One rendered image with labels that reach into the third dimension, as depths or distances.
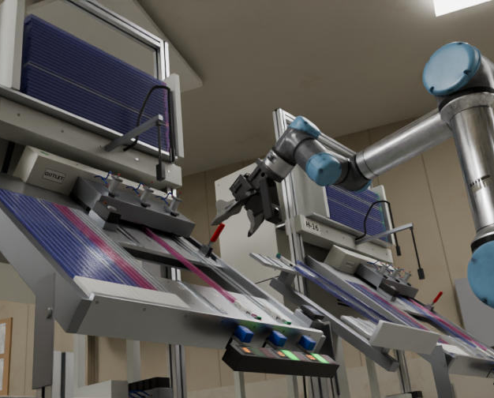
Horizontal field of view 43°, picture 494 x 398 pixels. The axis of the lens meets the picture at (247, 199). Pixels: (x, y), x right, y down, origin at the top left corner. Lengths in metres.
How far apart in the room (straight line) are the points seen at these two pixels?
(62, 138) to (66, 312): 0.81
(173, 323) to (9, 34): 0.98
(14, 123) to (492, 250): 1.18
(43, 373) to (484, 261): 0.74
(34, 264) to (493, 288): 0.80
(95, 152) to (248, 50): 2.78
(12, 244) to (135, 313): 0.29
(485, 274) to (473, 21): 3.69
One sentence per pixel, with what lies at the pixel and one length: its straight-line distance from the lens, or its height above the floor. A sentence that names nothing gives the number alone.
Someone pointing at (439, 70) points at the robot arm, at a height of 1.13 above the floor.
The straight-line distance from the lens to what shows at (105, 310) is 1.06.
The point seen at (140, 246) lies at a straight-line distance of 1.55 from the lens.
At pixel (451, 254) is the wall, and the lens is 5.22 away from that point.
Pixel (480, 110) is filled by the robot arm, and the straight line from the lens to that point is 1.28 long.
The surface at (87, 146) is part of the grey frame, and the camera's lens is 1.83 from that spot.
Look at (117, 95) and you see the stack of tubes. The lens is 1.95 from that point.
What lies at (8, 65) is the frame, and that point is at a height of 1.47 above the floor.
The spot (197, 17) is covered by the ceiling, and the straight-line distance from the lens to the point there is 4.18.
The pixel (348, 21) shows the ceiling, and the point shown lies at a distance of 4.40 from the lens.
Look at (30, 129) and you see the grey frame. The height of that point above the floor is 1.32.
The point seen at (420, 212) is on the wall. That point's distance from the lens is 5.35.
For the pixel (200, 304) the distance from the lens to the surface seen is 1.32.
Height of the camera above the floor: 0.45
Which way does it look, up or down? 23 degrees up
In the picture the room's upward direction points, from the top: 6 degrees counter-clockwise
